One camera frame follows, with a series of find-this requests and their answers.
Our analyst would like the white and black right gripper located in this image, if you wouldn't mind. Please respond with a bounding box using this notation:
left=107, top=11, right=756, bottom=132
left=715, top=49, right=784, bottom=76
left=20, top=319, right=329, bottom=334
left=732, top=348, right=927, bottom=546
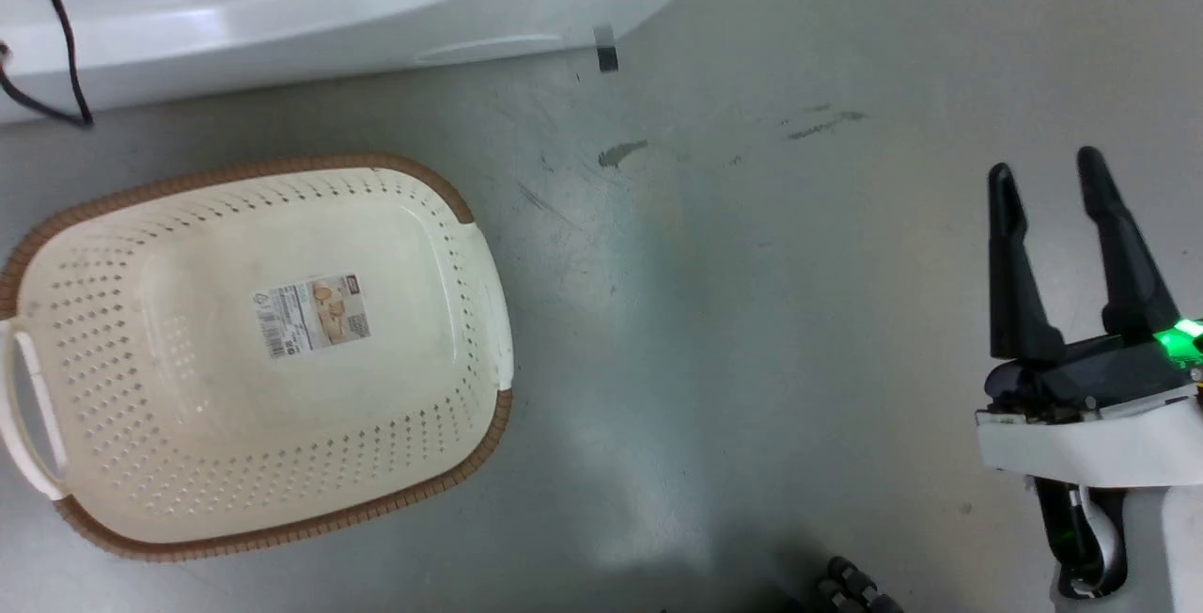
left=975, top=147, right=1203, bottom=489

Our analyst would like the white washing machine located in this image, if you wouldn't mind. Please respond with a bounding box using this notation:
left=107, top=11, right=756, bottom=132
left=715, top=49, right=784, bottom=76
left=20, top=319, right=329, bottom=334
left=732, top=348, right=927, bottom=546
left=0, top=0, right=753, bottom=124

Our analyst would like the cream perforated laundry basket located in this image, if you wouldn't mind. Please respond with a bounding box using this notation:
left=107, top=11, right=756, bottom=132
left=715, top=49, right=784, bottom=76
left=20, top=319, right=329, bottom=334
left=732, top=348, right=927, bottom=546
left=0, top=153, right=515, bottom=563

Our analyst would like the paper label sticker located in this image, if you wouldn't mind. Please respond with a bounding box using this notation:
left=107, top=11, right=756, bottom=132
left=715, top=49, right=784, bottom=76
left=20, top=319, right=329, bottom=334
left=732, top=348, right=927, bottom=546
left=251, top=275, right=371, bottom=360

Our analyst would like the thin black cable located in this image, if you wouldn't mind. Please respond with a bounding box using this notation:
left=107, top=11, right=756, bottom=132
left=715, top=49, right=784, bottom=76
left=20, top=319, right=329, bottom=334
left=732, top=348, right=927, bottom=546
left=0, top=0, right=94, bottom=128

